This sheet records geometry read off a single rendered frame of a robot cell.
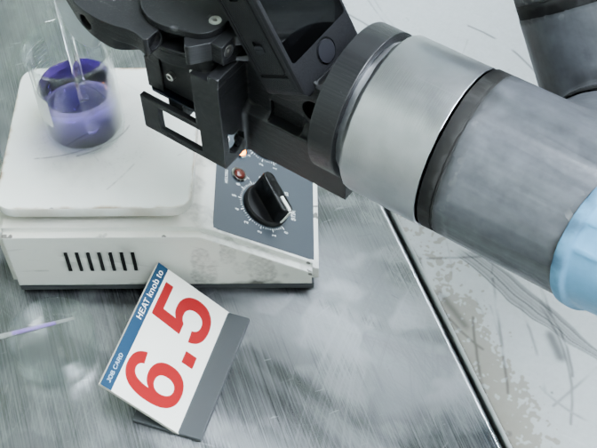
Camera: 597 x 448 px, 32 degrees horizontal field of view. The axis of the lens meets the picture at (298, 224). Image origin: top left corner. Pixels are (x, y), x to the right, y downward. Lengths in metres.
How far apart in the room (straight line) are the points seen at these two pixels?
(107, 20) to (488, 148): 0.18
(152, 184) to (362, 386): 0.18
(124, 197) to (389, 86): 0.25
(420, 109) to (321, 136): 0.05
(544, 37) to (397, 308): 0.25
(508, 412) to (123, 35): 0.34
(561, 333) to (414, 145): 0.30
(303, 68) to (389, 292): 0.27
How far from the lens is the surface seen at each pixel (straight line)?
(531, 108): 0.44
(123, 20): 0.49
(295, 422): 0.66
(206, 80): 0.48
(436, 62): 0.45
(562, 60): 0.51
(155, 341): 0.66
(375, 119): 0.44
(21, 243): 0.68
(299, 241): 0.68
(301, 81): 0.47
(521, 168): 0.42
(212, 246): 0.66
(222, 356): 0.68
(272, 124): 0.50
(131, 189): 0.65
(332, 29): 0.48
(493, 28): 0.88
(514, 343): 0.70
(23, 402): 0.69
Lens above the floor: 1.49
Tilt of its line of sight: 53 degrees down
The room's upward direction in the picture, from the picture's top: 1 degrees counter-clockwise
